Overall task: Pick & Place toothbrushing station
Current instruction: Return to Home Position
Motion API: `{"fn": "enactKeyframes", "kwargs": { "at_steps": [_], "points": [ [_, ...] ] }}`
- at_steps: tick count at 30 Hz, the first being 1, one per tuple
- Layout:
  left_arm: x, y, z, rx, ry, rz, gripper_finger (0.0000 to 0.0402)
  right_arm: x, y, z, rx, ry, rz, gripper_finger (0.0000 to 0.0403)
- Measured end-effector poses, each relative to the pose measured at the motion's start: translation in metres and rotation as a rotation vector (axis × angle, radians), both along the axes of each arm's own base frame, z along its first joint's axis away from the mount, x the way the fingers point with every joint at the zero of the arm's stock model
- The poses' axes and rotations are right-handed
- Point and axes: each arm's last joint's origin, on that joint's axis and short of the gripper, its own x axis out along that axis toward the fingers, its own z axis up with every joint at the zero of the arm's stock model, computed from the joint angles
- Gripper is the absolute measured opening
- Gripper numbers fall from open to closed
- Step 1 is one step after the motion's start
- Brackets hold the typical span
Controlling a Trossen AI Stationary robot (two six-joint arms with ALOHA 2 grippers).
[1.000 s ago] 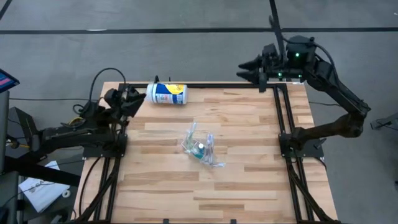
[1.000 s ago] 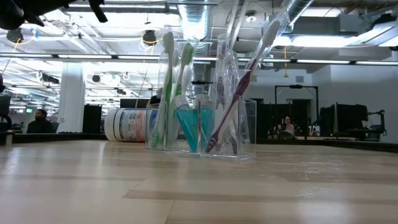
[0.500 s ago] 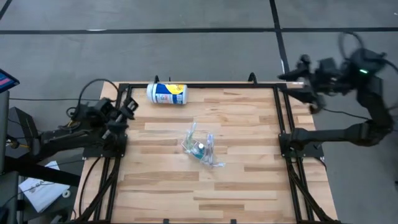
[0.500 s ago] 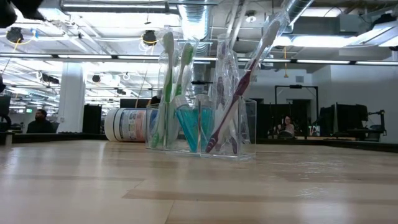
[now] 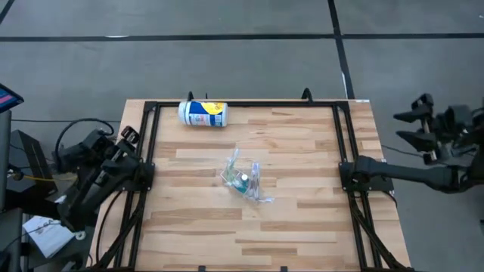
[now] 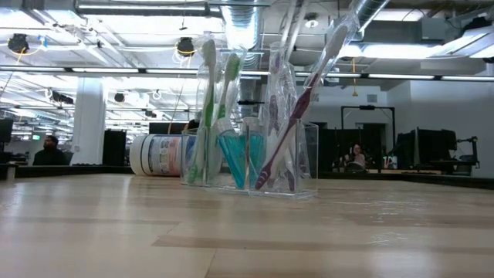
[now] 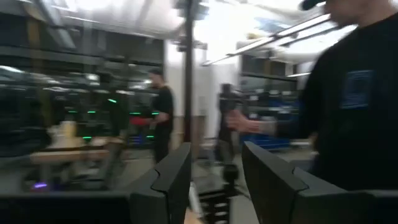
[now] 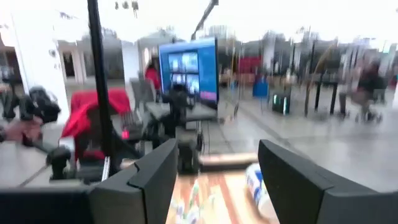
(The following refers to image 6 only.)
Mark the black monitors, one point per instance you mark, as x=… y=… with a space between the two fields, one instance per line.
x=424 y=146

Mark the green toothbrush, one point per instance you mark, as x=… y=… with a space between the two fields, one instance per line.
x=223 y=110
x=208 y=108

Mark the clear plastic bag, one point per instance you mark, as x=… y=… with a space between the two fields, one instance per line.
x=308 y=154

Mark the white wipes canister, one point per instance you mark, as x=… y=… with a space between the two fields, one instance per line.
x=158 y=154

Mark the teal toothpaste tube white cap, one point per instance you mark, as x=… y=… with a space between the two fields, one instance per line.
x=233 y=154

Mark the silver ventilation duct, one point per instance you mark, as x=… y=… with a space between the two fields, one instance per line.
x=243 y=23

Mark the black gantry frame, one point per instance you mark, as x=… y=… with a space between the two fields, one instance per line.
x=366 y=107

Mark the long ceiling light strip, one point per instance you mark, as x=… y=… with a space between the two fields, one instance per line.
x=104 y=70

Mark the white building pillar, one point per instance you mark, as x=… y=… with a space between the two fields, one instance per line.
x=88 y=123

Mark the purple toothbrush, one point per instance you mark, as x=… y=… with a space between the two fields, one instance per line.
x=274 y=112
x=301 y=106

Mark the person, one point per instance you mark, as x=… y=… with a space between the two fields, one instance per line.
x=50 y=154
x=356 y=158

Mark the black cabinet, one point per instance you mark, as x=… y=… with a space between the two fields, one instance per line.
x=114 y=148

